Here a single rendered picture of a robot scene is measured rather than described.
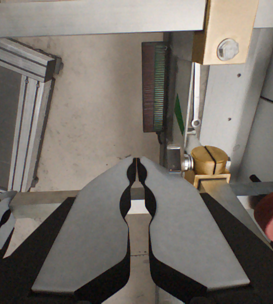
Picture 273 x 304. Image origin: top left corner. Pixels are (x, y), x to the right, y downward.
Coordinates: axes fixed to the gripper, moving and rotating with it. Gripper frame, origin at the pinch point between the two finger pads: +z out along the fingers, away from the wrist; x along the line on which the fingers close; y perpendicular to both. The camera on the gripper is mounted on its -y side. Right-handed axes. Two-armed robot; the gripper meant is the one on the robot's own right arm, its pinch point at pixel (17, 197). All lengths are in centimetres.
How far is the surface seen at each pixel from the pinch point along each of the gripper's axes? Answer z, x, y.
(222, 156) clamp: -2.9, -8.5, -32.6
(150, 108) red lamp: 12.5, -10.9, -24.1
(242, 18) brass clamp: -1.7, -24.3, -32.2
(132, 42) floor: 83, -22, -21
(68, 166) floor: 83, 48, 24
